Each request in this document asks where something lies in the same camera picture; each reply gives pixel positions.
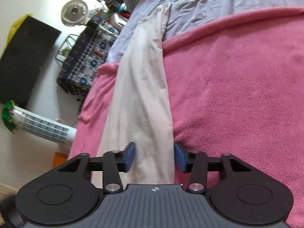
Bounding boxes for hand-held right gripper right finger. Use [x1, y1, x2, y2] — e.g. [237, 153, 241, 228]
[174, 142, 252, 194]

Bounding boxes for beige pants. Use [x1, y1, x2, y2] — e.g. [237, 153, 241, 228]
[91, 3, 176, 188]

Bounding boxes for beige round fan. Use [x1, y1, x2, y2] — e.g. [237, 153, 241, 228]
[60, 0, 119, 38]

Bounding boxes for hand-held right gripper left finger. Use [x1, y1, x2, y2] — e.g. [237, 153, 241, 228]
[58, 142, 137, 193]

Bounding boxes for white tower fan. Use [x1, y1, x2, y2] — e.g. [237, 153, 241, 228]
[9, 103, 78, 145]

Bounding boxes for yellow cloth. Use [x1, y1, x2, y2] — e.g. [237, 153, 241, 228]
[7, 14, 32, 47]

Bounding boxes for metal wire rack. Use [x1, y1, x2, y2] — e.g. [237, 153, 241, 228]
[55, 34, 80, 64]

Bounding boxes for lilac bed sheet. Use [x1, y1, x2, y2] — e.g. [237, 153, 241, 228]
[107, 0, 304, 64]

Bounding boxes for black television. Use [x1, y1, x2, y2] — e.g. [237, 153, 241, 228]
[0, 15, 62, 108]

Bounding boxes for pink blanket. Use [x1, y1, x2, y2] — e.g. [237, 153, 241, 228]
[68, 6, 304, 228]

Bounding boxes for orange box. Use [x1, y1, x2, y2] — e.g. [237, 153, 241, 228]
[53, 151, 68, 169]

